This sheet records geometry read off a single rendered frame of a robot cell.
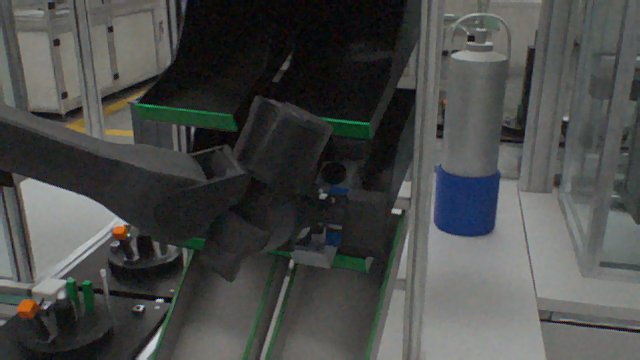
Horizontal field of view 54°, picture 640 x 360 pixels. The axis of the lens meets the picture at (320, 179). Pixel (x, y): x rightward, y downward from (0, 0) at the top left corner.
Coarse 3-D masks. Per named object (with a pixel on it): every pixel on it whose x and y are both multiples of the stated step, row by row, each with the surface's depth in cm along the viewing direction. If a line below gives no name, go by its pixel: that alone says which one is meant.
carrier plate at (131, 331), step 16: (112, 304) 107; (128, 304) 107; (144, 304) 107; (160, 304) 107; (16, 320) 102; (128, 320) 102; (144, 320) 102; (160, 320) 103; (0, 336) 98; (16, 336) 98; (112, 336) 98; (128, 336) 98; (144, 336) 98; (0, 352) 94; (16, 352) 94; (96, 352) 94; (112, 352) 94; (128, 352) 94
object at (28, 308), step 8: (24, 304) 88; (32, 304) 88; (40, 304) 90; (24, 312) 87; (32, 312) 88; (32, 320) 89; (40, 320) 90; (32, 328) 91; (40, 328) 90; (40, 336) 92; (48, 336) 92
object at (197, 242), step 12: (264, 96) 95; (204, 132) 87; (216, 132) 90; (228, 132) 93; (240, 132) 93; (192, 144) 85; (204, 144) 88; (216, 144) 90; (228, 144) 91; (156, 240) 80; (192, 240) 77; (204, 240) 76
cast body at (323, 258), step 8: (320, 224) 65; (312, 240) 67; (320, 240) 67; (296, 248) 68; (304, 248) 67; (312, 248) 67; (320, 248) 67; (328, 248) 67; (336, 248) 70; (296, 256) 69; (304, 256) 68; (312, 256) 68; (320, 256) 67; (328, 256) 67; (312, 264) 69; (320, 264) 68; (328, 264) 68
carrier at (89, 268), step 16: (128, 224) 132; (112, 240) 129; (144, 240) 119; (96, 256) 123; (112, 256) 118; (144, 256) 118; (160, 256) 118; (176, 256) 119; (80, 272) 117; (96, 272) 117; (112, 272) 117; (128, 272) 115; (144, 272) 115; (160, 272) 116; (176, 272) 117; (80, 288) 112; (96, 288) 112; (112, 288) 112; (128, 288) 111; (144, 288) 111; (160, 288) 111
